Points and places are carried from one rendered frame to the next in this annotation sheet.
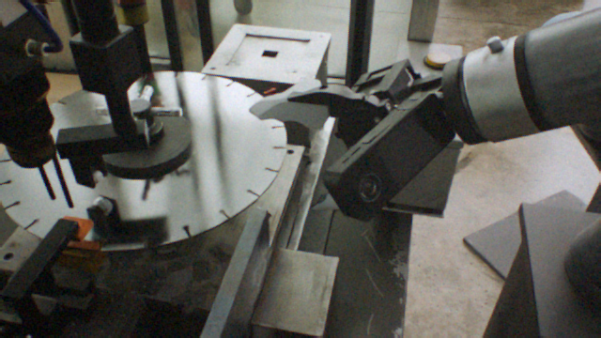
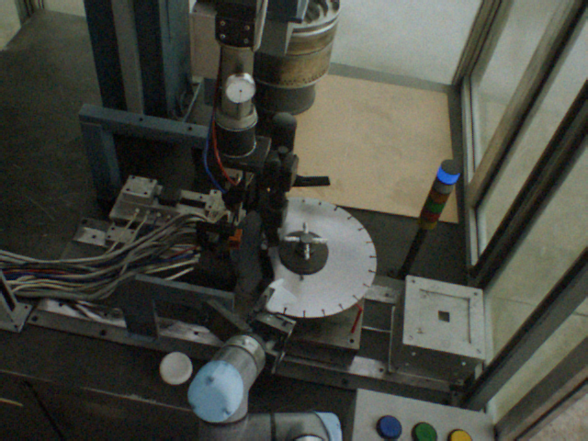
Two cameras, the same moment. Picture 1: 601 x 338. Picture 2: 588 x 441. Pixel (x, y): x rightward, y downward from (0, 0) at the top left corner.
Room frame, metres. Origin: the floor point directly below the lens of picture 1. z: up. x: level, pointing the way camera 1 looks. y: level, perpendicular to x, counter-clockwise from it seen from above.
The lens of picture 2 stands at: (0.32, -0.58, 2.00)
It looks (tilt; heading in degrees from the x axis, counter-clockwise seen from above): 51 degrees down; 80
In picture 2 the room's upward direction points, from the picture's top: 9 degrees clockwise
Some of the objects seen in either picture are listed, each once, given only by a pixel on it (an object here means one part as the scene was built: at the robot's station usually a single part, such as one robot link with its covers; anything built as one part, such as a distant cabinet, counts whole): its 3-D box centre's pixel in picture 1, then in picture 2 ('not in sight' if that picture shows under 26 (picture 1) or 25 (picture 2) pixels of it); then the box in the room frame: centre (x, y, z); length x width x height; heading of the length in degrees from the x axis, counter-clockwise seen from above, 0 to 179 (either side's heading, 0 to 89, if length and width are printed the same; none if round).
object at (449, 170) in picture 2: not in sight; (448, 171); (0.79, 0.26, 1.14); 0.05 x 0.04 x 0.03; 77
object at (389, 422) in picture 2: not in sight; (389, 428); (0.64, -0.20, 0.90); 0.04 x 0.04 x 0.02
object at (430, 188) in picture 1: (420, 122); (414, 440); (0.72, -0.20, 0.82); 0.28 x 0.11 x 0.15; 167
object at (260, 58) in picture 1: (270, 90); (434, 332); (0.81, 0.05, 0.82); 0.18 x 0.18 x 0.15; 77
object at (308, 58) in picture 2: not in sight; (284, 50); (0.49, 0.97, 0.93); 0.31 x 0.31 x 0.36
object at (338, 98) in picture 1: (334, 110); (263, 307); (0.39, -0.03, 1.07); 0.09 x 0.02 x 0.05; 64
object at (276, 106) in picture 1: (299, 97); (282, 296); (0.43, 0.00, 1.06); 0.09 x 0.06 x 0.03; 64
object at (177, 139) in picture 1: (144, 134); (304, 249); (0.50, 0.18, 0.96); 0.11 x 0.11 x 0.03
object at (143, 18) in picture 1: (133, 10); (427, 219); (0.79, 0.26, 0.98); 0.05 x 0.04 x 0.03; 77
